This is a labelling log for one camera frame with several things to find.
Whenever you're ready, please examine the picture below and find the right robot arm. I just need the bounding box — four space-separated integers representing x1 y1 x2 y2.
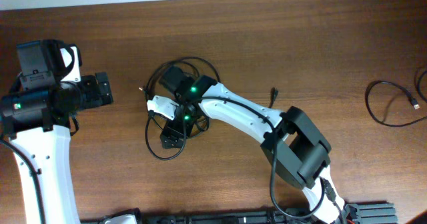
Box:
153 66 346 223

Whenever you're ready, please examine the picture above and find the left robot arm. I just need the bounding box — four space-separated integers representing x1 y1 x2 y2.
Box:
1 39 113 223

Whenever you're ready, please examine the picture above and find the left camera black cable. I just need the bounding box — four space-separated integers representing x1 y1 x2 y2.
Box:
0 139 46 224

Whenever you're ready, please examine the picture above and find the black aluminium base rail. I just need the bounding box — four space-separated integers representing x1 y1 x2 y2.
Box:
81 202 398 224

